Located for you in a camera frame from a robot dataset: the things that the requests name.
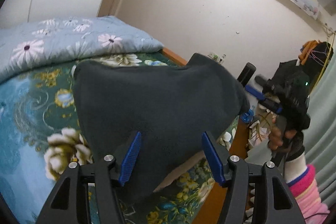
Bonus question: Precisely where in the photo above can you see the blue floral plush blanket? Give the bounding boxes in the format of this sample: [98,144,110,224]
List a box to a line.
[0,52,240,224]

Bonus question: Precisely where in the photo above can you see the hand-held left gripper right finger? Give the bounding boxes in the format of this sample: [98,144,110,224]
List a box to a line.
[201,131,306,224]

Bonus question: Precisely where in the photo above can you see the orange garment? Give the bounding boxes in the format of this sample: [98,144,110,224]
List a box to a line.
[298,40,320,66]

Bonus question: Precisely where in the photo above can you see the wall socket with plugs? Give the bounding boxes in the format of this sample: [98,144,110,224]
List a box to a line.
[208,51,227,65]

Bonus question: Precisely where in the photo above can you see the black and white fleece jacket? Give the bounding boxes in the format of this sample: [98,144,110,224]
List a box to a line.
[72,53,251,205]

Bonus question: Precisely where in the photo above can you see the yellow cord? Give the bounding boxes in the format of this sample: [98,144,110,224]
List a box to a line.
[314,30,336,85]

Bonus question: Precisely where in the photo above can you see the black cylinder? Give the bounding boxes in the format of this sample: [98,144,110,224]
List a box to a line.
[236,62,257,86]

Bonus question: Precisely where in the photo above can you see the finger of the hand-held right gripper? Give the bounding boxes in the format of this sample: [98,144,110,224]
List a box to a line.
[254,75,274,90]
[245,84,284,115]

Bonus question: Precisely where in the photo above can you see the person's right hand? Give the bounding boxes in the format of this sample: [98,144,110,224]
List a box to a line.
[268,118,306,162]

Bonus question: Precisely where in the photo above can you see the light blue floral quilt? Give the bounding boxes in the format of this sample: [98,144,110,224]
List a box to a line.
[0,15,165,83]

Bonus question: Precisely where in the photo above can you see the grey curtain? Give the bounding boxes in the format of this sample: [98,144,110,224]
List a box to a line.
[307,49,336,210]

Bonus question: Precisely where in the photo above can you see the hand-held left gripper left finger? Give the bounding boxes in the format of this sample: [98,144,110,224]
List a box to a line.
[35,131,142,224]

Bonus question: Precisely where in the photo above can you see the blue plastic bottle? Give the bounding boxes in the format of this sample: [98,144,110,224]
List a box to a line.
[241,105,256,124]

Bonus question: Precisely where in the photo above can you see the hanging black garment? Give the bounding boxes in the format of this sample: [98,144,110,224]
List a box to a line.
[272,41,334,88]

